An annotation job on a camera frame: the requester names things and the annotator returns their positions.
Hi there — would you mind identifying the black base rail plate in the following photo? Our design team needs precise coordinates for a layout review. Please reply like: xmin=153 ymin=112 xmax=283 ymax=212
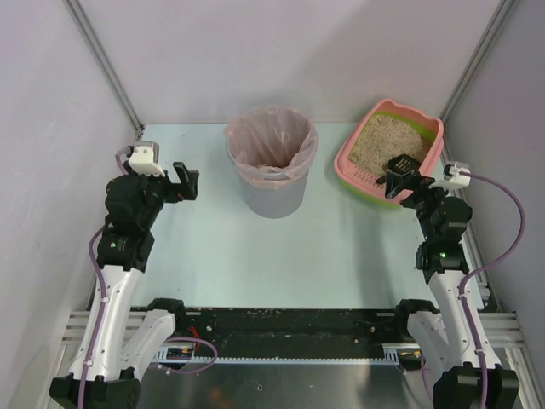
xmin=140 ymin=306 xmax=431 ymax=370

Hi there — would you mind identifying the pink green litter box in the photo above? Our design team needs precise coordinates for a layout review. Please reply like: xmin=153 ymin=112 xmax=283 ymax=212
xmin=333 ymin=99 xmax=444 ymax=209

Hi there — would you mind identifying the pink plastic bin liner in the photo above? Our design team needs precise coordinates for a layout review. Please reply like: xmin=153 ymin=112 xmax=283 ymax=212
xmin=224 ymin=106 xmax=320 ymax=191

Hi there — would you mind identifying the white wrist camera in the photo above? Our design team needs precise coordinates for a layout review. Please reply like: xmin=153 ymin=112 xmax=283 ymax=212
xmin=129 ymin=141 xmax=166 ymax=177
xmin=429 ymin=161 xmax=471 ymax=191

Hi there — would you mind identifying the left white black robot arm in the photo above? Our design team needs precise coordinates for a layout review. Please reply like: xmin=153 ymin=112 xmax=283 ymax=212
xmin=49 ymin=162 xmax=199 ymax=408

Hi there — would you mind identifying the aluminium frame rail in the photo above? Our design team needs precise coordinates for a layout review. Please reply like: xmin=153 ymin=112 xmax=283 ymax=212
xmin=61 ymin=310 xmax=523 ymax=366

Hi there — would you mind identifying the beige cat litter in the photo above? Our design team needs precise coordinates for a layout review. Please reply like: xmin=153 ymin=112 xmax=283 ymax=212
xmin=348 ymin=114 xmax=433 ymax=176

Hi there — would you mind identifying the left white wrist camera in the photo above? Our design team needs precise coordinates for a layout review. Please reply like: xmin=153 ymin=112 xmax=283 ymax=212
xmin=129 ymin=141 xmax=166 ymax=177

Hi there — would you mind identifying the black slotted litter scoop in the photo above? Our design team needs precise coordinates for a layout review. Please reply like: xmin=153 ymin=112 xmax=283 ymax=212
xmin=376 ymin=153 xmax=422 ymax=185

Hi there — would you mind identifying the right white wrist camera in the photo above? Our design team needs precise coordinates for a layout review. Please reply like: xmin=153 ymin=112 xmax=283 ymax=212
xmin=429 ymin=161 xmax=471 ymax=191

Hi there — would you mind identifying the grey trash bucket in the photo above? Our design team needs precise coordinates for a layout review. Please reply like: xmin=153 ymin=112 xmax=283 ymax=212
xmin=226 ymin=141 xmax=318 ymax=219

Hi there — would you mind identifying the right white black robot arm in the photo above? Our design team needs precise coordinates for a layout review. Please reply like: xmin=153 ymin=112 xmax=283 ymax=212
xmin=379 ymin=165 xmax=519 ymax=408

